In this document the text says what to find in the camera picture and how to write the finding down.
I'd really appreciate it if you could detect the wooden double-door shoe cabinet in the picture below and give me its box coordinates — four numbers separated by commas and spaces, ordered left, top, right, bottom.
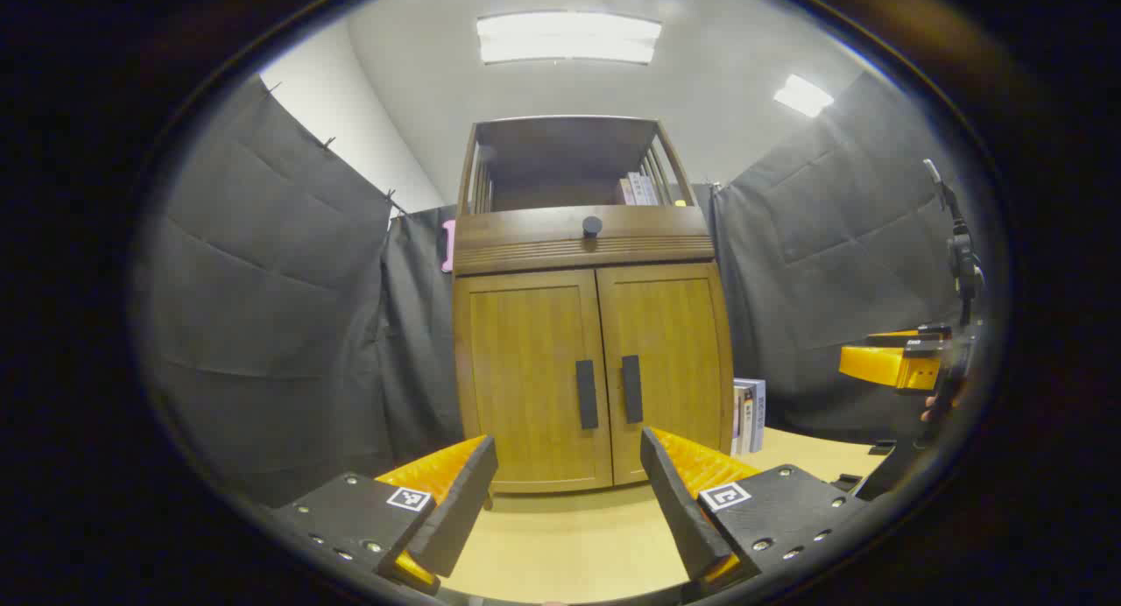
451, 114, 737, 495

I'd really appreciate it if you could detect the wooden cabinet drawer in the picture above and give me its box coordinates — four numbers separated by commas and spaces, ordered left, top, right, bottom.
454, 205, 716, 276

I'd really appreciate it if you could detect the wooden shoe cabinet door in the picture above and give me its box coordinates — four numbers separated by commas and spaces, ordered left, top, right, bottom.
454, 269, 614, 493
596, 262, 735, 487

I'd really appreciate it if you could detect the small ceiling light panel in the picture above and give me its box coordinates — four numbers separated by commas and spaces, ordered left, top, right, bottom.
773, 74, 835, 118

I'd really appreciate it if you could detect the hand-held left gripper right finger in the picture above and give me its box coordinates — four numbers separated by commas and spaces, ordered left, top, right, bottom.
640, 426, 868, 589

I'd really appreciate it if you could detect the grey standing book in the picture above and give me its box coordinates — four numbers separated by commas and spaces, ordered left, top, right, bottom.
743, 378, 767, 455

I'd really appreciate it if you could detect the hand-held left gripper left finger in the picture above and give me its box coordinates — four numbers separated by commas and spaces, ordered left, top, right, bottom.
263, 434, 499, 596

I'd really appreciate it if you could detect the black door handle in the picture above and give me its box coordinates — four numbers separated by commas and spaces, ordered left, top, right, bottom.
621, 355, 645, 425
575, 359, 600, 430

